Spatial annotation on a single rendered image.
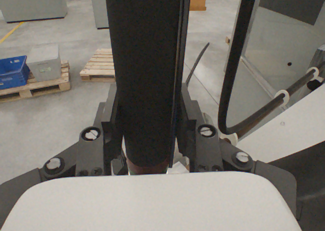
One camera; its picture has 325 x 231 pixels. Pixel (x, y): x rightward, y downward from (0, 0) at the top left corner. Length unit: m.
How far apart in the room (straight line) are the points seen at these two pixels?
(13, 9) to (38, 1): 0.81
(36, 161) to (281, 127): 2.10
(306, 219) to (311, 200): 0.02
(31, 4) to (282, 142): 7.34
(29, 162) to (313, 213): 2.22
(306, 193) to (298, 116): 0.33
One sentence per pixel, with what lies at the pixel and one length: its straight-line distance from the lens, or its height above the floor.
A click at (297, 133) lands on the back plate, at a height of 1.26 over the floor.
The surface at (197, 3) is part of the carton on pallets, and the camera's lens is 8.37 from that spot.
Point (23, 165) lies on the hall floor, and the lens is 2.29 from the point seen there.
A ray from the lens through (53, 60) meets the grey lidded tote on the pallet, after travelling 3.02.
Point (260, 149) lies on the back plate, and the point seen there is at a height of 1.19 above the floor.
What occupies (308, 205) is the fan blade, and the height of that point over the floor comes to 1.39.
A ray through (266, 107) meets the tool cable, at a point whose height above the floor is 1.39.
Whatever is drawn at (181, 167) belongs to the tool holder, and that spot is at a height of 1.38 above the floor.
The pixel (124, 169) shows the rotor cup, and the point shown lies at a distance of 0.43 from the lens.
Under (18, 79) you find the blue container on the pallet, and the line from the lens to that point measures 3.22.
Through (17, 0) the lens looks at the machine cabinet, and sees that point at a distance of 7.56.
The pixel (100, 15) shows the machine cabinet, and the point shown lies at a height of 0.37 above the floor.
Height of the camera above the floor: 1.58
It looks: 39 degrees down
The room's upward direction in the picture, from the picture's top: 2 degrees clockwise
